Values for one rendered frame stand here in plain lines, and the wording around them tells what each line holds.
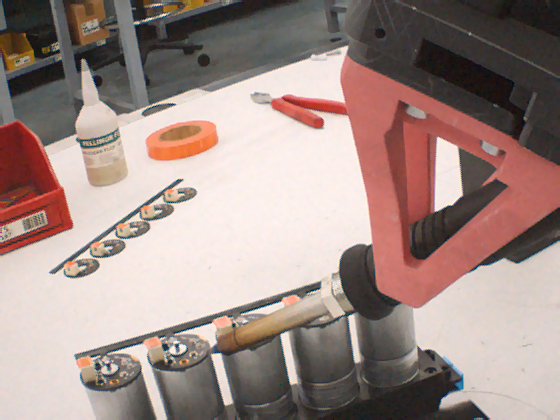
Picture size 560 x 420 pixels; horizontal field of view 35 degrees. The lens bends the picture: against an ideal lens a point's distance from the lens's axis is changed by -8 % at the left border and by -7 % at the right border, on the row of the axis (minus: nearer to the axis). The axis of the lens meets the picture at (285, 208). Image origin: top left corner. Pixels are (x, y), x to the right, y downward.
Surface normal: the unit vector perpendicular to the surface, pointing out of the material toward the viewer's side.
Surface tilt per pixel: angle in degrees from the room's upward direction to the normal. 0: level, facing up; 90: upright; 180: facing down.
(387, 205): 107
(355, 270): 36
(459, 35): 91
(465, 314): 0
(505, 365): 0
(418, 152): 88
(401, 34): 91
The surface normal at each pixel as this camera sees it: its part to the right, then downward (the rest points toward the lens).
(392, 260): -0.44, 0.57
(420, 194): -0.39, 0.39
